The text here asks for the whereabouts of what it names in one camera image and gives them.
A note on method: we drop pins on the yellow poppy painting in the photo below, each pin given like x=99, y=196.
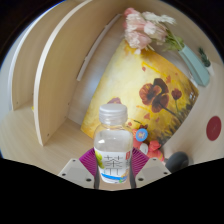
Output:
x=123, y=83

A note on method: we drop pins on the clear plastic drink bottle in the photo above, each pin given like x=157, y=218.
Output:
x=113, y=146

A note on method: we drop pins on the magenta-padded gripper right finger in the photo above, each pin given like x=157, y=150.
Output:
x=154, y=171

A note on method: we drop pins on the grey cup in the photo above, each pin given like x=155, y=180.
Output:
x=177, y=161

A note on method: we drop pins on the flat round red coaster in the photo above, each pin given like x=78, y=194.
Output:
x=214, y=128

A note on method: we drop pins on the small potted green plant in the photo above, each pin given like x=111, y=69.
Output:
x=206, y=61

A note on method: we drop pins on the pale green vase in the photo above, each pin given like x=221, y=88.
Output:
x=196, y=66

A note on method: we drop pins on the pink and white flower bouquet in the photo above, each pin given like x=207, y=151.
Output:
x=140, y=30

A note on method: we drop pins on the white light strip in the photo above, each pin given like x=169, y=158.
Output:
x=96, y=46

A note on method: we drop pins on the short wooden shelf board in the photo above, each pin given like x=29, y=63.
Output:
x=21, y=76

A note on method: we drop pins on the red plush toy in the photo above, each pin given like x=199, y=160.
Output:
x=154, y=150

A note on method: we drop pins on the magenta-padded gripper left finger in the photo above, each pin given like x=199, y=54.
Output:
x=76, y=171

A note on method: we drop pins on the long wooden shelf board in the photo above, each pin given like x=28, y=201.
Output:
x=56, y=83

